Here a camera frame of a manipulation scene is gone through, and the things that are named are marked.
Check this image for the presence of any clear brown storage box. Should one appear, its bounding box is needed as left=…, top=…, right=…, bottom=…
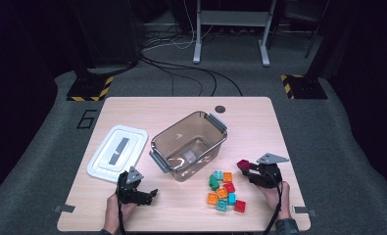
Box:
left=149, top=111, right=228, bottom=183

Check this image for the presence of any black floor cable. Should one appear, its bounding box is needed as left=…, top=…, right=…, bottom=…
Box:
left=141, top=60, right=218, bottom=97
left=140, top=55, right=243, bottom=97

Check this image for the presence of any grey tape piece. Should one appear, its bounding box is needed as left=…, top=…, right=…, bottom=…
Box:
left=53, top=204, right=76, bottom=213
left=292, top=205, right=317, bottom=217

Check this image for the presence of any person's right hand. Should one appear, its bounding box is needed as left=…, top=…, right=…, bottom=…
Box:
left=258, top=181, right=292, bottom=220

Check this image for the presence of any person's left hand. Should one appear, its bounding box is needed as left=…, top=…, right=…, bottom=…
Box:
left=103, top=194, right=137, bottom=234

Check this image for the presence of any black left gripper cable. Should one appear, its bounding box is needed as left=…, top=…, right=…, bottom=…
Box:
left=116, top=192, right=127, bottom=235

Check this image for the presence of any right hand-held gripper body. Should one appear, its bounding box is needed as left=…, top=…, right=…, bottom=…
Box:
left=256, top=152, right=290, bottom=189

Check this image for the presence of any white floor cable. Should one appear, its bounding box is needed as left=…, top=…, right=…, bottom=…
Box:
left=141, top=0, right=215, bottom=52

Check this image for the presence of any white box lid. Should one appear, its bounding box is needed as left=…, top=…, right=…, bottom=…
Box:
left=86, top=124, right=149, bottom=184

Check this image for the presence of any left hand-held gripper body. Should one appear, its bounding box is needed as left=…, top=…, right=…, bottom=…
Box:
left=116, top=165, right=144, bottom=206

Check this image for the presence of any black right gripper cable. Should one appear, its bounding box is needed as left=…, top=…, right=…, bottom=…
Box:
left=264, top=169, right=284, bottom=235

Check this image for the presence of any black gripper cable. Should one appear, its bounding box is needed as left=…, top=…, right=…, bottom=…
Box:
left=116, top=192, right=127, bottom=235
left=264, top=169, right=284, bottom=235

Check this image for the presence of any black stand base striped edge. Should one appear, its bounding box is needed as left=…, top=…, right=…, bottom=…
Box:
left=280, top=73, right=328, bottom=100
left=66, top=75, right=115, bottom=102

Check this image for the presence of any white metal desk frame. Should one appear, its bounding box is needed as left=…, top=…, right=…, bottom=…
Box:
left=192, top=0, right=278, bottom=68

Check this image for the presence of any green toy building block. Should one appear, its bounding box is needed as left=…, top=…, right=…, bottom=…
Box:
left=209, top=173, right=220, bottom=192

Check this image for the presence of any black equipment case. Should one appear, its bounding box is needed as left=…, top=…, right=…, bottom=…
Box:
left=82, top=0, right=141, bottom=68

